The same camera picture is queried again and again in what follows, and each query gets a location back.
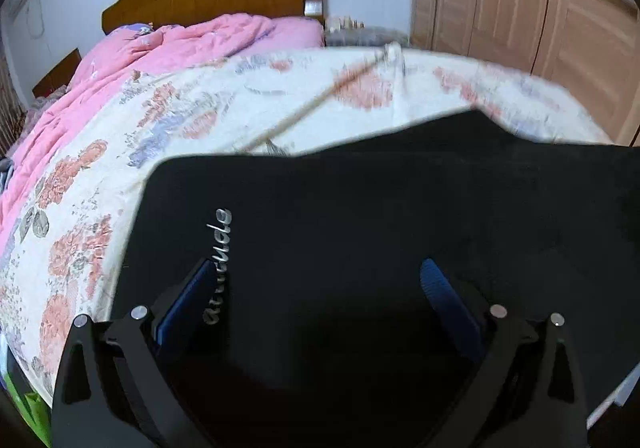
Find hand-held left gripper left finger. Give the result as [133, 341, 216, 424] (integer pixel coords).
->
[50, 258, 217, 448]

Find pink quilt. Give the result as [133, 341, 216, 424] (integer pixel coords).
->
[0, 13, 326, 241]

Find grey covered nightstand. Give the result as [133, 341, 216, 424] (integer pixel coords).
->
[324, 15, 412, 49]

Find floral bed sheet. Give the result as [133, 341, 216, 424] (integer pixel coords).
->
[0, 44, 614, 409]

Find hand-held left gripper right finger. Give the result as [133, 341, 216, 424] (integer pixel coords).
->
[419, 257, 589, 448]

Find brown wooden nightstand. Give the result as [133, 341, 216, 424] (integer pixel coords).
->
[32, 48, 84, 99]

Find black pants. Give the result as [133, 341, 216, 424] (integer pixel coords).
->
[107, 109, 640, 448]

